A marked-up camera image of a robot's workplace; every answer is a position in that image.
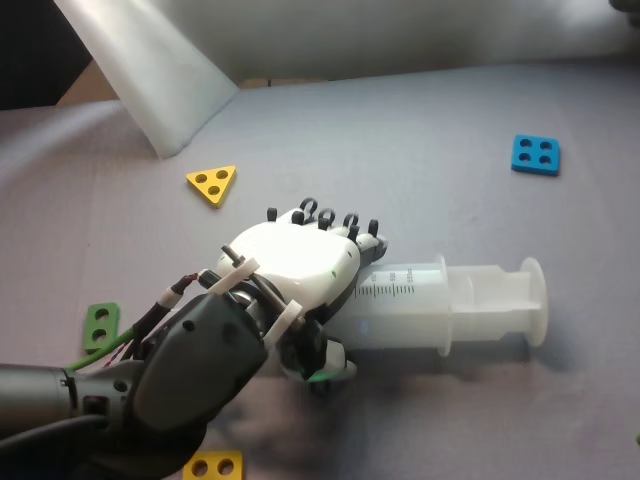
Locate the blue square four-hole block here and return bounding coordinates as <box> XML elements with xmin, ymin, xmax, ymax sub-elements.
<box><xmin>510</xmin><ymin>133</ymin><xmax>561</xmax><ymax>177</ymax></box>

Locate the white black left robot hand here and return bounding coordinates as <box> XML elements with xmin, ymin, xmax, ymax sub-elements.
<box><xmin>214</xmin><ymin>197</ymin><xmax>391</xmax><ymax>396</ymax></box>

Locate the large translucent white syringe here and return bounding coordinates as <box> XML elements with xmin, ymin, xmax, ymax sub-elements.
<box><xmin>319</xmin><ymin>254</ymin><xmax>550</xmax><ymax>357</ymax></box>

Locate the grey table cloth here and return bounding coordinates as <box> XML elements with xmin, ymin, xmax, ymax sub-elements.
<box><xmin>0</xmin><ymin>59</ymin><xmax>640</xmax><ymax>480</ymax></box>

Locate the yellow triangle three-hole block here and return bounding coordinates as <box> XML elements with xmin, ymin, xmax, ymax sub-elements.
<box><xmin>185</xmin><ymin>164</ymin><xmax>237</xmax><ymax>209</ymax></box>

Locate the yellow two-hole block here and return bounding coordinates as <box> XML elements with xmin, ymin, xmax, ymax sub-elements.
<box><xmin>182</xmin><ymin>451</ymin><xmax>245</xmax><ymax>480</ymax></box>

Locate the white translucent plastic sheet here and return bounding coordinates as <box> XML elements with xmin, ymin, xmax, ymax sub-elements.
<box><xmin>52</xmin><ymin>0</ymin><xmax>241</xmax><ymax>160</ymax></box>

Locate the green two-hole block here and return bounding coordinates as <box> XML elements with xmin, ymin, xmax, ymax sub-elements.
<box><xmin>82</xmin><ymin>302</ymin><xmax>121</xmax><ymax>351</ymax></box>

